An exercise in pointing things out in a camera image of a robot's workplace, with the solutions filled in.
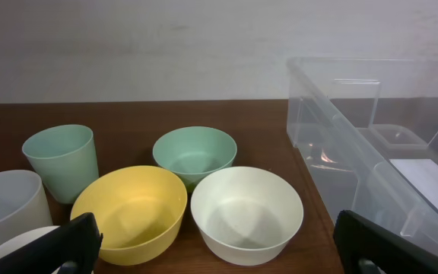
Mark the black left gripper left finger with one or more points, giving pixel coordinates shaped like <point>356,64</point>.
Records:
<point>71,248</point>

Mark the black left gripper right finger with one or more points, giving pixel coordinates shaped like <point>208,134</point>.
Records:
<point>365,247</point>

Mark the cream plastic cup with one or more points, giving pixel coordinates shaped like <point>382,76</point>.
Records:
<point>23,239</point>

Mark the yellow plastic bowl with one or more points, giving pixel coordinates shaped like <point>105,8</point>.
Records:
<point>139,211</point>

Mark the grey plastic cup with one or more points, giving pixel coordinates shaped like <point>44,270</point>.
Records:
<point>23,203</point>

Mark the green plastic cup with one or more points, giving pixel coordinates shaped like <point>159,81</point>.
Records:
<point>65,158</point>

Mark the white paper label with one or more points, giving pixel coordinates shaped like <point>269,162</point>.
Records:
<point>422,174</point>

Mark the clear plastic storage bin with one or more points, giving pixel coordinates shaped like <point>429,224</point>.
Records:
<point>348,118</point>

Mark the white plastic bowl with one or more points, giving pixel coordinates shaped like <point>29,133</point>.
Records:
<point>246,215</point>

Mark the green plastic bowl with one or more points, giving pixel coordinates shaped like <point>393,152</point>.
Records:
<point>194,152</point>

